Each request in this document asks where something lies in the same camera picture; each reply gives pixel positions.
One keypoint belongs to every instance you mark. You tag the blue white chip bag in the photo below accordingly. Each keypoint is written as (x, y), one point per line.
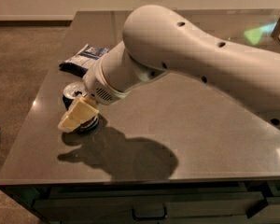
(81, 62)

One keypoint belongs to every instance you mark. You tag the dark cabinet drawer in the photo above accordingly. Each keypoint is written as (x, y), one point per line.
(228, 202)

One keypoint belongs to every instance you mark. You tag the blue pepsi can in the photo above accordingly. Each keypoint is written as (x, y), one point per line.
(81, 112)

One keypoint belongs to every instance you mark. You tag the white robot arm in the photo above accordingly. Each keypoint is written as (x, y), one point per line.
(157, 41)

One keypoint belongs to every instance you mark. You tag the black drawer handle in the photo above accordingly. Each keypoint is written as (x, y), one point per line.
(150, 213)

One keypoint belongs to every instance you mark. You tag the white gripper with vent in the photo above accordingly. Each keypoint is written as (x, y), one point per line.
(98, 88)

